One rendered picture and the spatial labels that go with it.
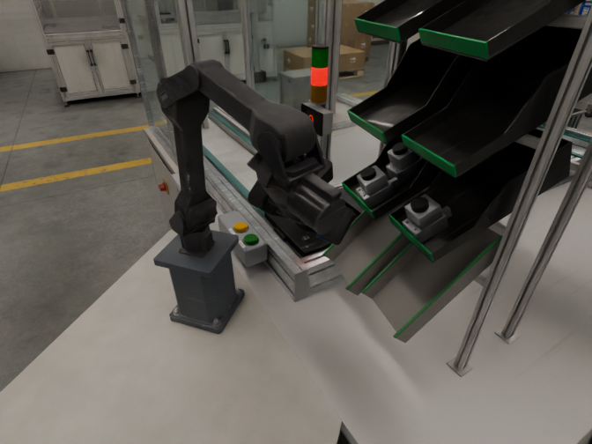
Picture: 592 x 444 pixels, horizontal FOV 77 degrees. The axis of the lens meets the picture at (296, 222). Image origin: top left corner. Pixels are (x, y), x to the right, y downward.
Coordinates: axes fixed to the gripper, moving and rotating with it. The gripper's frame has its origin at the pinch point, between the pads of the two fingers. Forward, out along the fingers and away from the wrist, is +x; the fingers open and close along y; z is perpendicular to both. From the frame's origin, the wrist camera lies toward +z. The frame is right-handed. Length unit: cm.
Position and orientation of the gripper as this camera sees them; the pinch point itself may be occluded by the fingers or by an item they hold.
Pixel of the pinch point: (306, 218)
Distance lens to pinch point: 68.0
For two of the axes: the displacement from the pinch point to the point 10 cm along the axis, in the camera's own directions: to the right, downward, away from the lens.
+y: -8.2, -3.9, 4.2
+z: 5.0, -8.4, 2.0
